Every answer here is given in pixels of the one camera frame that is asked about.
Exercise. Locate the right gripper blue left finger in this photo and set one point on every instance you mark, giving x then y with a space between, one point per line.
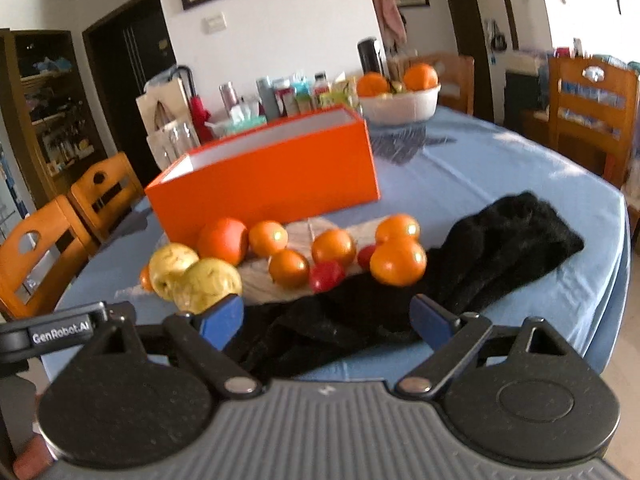
197 341

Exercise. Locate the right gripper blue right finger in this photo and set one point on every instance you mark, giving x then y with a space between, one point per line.
455 341

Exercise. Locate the yellow pear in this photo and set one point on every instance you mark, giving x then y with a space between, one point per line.
166 266
204 283

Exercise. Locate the small tangerine far left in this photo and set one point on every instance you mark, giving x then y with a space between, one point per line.
145 280

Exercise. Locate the wooden chair near left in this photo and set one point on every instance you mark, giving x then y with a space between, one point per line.
31 240

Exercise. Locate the large orange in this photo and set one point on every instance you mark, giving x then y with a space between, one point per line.
225 239

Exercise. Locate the black knitted cloth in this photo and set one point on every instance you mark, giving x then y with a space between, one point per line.
512 242

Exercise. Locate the tangerine beside large orange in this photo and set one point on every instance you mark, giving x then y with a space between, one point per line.
266 238

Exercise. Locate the red cherry tomato right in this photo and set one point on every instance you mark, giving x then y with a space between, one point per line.
364 257

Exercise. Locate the red cherry tomato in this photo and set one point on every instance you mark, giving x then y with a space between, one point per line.
326 275
364 257

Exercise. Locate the red cherry tomato front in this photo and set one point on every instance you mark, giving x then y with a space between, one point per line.
326 275

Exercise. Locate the blue tablecloth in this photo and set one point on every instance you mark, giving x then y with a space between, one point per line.
584 299

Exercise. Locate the clear glass jar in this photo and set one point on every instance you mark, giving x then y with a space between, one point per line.
182 137

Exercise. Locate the orange cardboard box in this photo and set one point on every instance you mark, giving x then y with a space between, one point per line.
285 171

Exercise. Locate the green tissue box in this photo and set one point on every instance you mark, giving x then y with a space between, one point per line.
230 126

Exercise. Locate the red folded umbrella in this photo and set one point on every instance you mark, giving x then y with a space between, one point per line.
198 111

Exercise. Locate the white fruit bowl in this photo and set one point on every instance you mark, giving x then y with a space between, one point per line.
401 108

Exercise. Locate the paper shopping bag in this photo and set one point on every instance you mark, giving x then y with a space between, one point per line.
164 100

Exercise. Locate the pink water bottle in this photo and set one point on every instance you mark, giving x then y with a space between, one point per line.
229 96

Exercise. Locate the red label jar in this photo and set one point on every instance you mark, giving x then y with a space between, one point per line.
285 93

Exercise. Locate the wooden display cabinet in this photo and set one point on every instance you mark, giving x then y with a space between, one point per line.
51 130

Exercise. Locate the grey tall bottle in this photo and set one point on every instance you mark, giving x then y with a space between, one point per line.
268 99

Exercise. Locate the orange in bowl right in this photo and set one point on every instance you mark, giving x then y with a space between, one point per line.
420 77

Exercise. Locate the orange in bowl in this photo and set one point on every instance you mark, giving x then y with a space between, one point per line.
420 77
371 85

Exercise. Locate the orange in bowl left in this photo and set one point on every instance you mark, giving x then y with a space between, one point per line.
371 85

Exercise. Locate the wooden chair right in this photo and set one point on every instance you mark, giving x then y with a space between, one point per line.
594 102

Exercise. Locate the dark cap medicine bottle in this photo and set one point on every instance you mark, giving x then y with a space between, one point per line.
321 86

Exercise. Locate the black thermos bottle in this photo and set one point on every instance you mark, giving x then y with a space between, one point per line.
370 58

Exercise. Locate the pink hanging cloth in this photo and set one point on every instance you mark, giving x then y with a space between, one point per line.
391 24

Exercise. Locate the white wall switch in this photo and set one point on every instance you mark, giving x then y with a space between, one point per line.
214 23

